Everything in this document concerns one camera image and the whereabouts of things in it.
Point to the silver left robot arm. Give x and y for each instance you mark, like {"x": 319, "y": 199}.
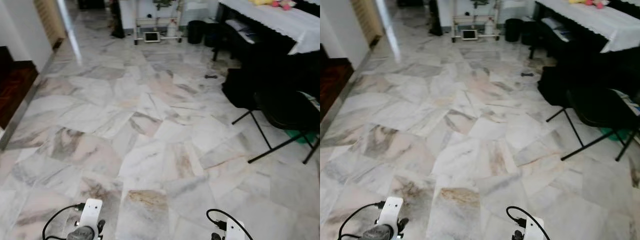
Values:
{"x": 80, "y": 234}
{"x": 377, "y": 233}

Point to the green object under chair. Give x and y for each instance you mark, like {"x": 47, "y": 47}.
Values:
{"x": 612, "y": 134}
{"x": 302, "y": 137}

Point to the black folding chair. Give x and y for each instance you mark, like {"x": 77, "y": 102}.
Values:
{"x": 595, "y": 107}
{"x": 285, "y": 107}

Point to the black bag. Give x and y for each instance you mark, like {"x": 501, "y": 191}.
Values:
{"x": 552, "y": 85}
{"x": 240, "y": 87}

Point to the printed papers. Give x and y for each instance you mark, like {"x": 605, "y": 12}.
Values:
{"x": 631, "y": 102}
{"x": 314, "y": 101}

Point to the small dark floor object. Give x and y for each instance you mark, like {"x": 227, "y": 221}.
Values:
{"x": 527, "y": 74}
{"x": 211, "y": 76}

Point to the black piano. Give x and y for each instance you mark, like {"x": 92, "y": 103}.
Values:
{"x": 260, "y": 50}
{"x": 575, "y": 47}

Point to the white framed tablet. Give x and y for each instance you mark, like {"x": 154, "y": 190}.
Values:
{"x": 152, "y": 36}
{"x": 469, "y": 34}

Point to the light wooden door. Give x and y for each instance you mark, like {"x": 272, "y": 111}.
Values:
{"x": 367, "y": 17}
{"x": 50, "y": 20}

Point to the white shelf rack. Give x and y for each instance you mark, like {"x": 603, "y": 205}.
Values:
{"x": 159, "y": 20}
{"x": 475, "y": 17}

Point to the green potted plant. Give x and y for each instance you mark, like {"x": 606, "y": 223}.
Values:
{"x": 162, "y": 4}
{"x": 480, "y": 3}

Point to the yellow plush toy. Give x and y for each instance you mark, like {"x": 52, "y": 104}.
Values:
{"x": 580, "y": 1}
{"x": 261, "y": 2}

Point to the pink plush toy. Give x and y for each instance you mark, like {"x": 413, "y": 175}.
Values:
{"x": 285, "y": 4}
{"x": 599, "y": 3}

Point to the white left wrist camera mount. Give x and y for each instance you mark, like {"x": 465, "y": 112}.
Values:
{"x": 92, "y": 210}
{"x": 391, "y": 210}

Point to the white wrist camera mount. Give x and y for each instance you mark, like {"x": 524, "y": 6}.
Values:
{"x": 534, "y": 229}
{"x": 92, "y": 210}
{"x": 391, "y": 210}
{"x": 234, "y": 231}

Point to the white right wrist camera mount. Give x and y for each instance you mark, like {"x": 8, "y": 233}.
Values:
{"x": 234, "y": 231}
{"x": 534, "y": 229}

